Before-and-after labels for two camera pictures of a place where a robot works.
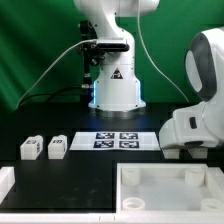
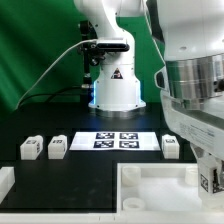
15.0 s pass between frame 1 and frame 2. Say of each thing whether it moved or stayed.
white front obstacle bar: stayed
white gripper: moved
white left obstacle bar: stayed
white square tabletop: stayed
